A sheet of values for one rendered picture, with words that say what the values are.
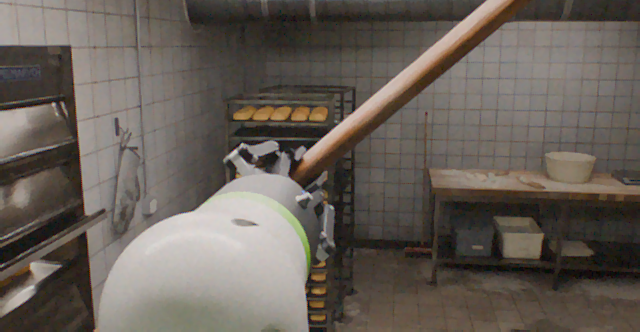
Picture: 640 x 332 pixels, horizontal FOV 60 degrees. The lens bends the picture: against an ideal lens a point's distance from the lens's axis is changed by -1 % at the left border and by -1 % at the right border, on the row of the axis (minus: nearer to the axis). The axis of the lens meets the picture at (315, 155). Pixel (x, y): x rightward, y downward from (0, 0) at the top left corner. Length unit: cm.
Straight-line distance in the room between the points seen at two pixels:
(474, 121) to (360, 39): 138
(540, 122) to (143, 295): 559
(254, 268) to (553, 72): 555
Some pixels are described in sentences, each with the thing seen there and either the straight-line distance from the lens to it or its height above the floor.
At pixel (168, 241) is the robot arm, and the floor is 201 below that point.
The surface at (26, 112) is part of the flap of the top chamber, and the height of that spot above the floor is 186.
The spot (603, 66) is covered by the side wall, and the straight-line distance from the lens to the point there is 590.
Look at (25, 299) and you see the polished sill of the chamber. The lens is 236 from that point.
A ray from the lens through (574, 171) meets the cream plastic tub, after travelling 536.
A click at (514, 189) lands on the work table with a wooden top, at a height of 90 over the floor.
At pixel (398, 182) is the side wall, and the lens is 575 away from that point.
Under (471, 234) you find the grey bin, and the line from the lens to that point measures 520.
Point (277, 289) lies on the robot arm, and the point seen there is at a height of 198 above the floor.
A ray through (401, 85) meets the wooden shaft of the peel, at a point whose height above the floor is 206.
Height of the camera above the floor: 210
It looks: 11 degrees down
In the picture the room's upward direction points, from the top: straight up
